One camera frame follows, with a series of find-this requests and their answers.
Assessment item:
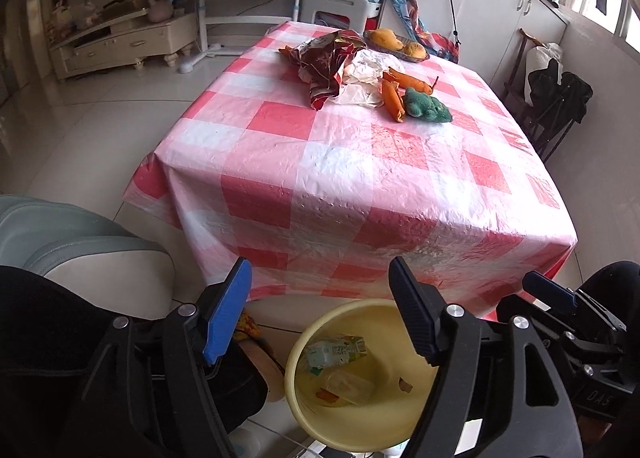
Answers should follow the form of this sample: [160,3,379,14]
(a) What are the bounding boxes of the white plastic stool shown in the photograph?
[300,0,383,33]

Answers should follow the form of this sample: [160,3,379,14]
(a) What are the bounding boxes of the white cupboard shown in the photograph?
[390,0,571,103]

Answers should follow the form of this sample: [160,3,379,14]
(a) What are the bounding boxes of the colourful printed bag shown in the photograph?
[381,0,460,63]

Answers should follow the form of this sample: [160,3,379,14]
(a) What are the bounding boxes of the red checked tablecloth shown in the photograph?
[122,20,578,319]

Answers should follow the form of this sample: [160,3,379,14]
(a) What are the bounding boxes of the white sack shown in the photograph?
[525,42,563,73]

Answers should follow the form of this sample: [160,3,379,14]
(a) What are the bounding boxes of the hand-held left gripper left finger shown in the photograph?
[75,258,253,458]

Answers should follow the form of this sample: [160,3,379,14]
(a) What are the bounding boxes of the white plastic bag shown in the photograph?
[345,48,396,86]

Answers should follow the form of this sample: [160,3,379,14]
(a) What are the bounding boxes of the dark wooden chair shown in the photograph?
[502,28,576,163]

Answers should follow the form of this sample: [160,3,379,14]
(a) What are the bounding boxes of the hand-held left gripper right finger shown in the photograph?
[389,257,583,458]

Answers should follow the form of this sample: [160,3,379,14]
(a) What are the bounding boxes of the black jacket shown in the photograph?
[527,60,595,126]

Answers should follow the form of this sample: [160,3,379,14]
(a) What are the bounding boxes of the clear plastic container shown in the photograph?
[325,369,376,406]

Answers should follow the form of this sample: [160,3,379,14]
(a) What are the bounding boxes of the yellow plastic bin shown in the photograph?
[285,299,453,451]

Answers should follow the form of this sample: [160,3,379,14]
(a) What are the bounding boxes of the grey white sofa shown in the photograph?
[0,194,176,306]

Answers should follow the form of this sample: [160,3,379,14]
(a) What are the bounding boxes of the cream cabinet with drawers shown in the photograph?
[50,12,198,81]

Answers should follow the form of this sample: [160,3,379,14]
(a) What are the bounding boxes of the red brown foil snack bag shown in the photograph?
[287,30,368,111]

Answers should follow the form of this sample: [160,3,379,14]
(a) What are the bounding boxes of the pale plastic bags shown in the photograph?
[50,0,101,31]

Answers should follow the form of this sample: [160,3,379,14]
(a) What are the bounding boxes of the green plush toy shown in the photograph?
[402,88,453,123]

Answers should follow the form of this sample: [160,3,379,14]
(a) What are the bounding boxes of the pink kettlebell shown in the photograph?
[146,0,176,22]

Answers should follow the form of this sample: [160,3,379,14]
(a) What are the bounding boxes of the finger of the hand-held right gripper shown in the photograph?
[522,273,628,339]

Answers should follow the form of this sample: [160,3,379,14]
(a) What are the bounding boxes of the colourful knitted slipper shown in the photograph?
[232,310,288,404]

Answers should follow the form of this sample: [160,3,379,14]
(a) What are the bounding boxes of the woven basket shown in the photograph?
[362,29,431,62]

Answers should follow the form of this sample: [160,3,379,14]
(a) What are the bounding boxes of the orange carrot with stem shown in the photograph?
[384,66,441,94]

